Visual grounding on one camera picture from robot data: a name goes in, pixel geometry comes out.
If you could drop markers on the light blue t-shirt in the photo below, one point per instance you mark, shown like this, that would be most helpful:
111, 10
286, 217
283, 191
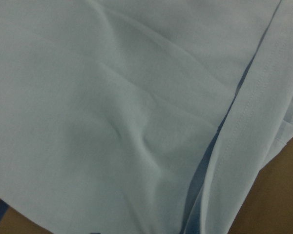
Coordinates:
141, 116

